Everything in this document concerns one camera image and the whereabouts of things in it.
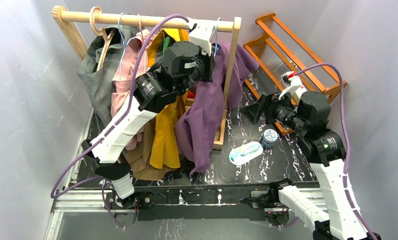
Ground grey garment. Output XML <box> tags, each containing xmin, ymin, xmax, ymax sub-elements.
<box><xmin>77</xmin><ymin>25</ymin><xmax>139</xmax><ymax>131</ymax></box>

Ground white blister pack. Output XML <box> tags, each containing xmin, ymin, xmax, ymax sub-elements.
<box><xmin>228</xmin><ymin>141</ymin><xmax>264</xmax><ymax>166</ymax></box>

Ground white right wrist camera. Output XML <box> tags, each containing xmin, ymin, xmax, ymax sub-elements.
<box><xmin>278</xmin><ymin>71</ymin><xmax>308</xmax><ymax>103</ymax></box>

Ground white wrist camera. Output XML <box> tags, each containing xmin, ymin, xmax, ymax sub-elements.
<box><xmin>278</xmin><ymin>71</ymin><xmax>308</xmax><ymax>103</ymax></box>
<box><xmin>185</xmin><ymin>17</ymin><xmax>217</xmax><ymax>56</ymax></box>

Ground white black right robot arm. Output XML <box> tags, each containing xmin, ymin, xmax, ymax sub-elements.
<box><xmin>239</xmin><ymin>91</ymin><xmax>380</xmax><ymax>240</ymax></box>

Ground green plastic hanger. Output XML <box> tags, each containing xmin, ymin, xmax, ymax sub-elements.
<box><xmin>162</xmin><ymin>36</ymin><xmax>171</xmax><ymax>57</ymax></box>

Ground orange wooden shoe rack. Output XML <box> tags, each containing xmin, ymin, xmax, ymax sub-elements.
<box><xmin>243</xmin><ymin>12</ymin><xmax>348</xmax><ymax>137</ymax></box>

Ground wooden clothes rack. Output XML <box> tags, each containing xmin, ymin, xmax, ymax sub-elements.
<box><xmin>51</xmin><ymin>5</ymin><xmax>242</xmax><ymax>150</ymax></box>

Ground wooden clothes hanger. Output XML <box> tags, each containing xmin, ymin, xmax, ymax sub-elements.
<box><xmin>88</xmin><ymin>6</ymin><xmax>116</xmax><ymax>72</ymax></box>

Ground light blue wire hanger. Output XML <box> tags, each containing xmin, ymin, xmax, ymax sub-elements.
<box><xmin>213</xmin><ymin>16</ymin><xmax>221</xmax><ymax>58</ymax></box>

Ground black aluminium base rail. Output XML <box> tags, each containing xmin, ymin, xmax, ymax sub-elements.
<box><xmin>50</xmin><ymin>180</ymin><xmax>329</xmax><ymax>240</ymax></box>

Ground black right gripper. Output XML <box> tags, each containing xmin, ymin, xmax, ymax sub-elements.
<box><xmin>238</xmin><ymin>88</ymin><xmax>308</xmax><ymax>134</ymax></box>

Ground pink wire hanger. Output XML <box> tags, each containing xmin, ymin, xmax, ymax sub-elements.
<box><xmin>137</xmin><ymin>13</ymin><xmax>144</xmax><ymax>42</ymax></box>

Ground blue patterned round tin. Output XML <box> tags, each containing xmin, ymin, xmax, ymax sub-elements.
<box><xmin>259</xmin><ymin>129</ymin><xmax>279</xmax><ymax>149</ymax></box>

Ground brown garment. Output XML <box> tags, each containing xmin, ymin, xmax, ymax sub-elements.
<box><xmin>123</xmin><ymin>119</ymin><xmax>176</xmax><ymax>181</ymax></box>

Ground yellow pleated skirt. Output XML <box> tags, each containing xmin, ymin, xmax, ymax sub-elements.
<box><xmin>147</xmin><ymin>28</ymin><xmax>188</xmax><ymax>169</ymax></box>

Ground purple skirt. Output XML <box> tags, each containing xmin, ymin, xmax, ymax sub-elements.
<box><xmin>174</xmin><ymin>42</ymin><xmax>259</xmax><ymax>175</ymax></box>

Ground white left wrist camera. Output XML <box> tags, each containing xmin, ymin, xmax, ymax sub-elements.
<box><xmin>185</xmin><ymin>17</ymin><xmax>217</xmax><ymax>56</ymax></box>

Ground blue wire hanger left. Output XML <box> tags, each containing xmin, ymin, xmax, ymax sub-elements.
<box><xmin>117</xmin><ymin>12</ymin><xmax>141</xmax><ymax>82</ymax></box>

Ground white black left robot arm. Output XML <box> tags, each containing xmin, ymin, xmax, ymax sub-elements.
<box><xmin>88</xmin><ymin>41</ymin><xmax>215</xmax><ymax>208</ymax></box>

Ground red plastic bin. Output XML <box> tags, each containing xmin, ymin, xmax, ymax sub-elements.
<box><xmin>187</xmin><ymin>90</ymin><xmax>196</xmax><ymax>99</ymax></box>

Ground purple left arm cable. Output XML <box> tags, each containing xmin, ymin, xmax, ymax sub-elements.
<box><xmin>50</xmin><ymin>13</ymin><xmax>191</xmax><ymax>229</ymax></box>

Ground pink garment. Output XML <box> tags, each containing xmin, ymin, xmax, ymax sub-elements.
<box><xmin>110</xmin><ymin>29</ymin><xmax>150</xmax><ymax>151</ymax></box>

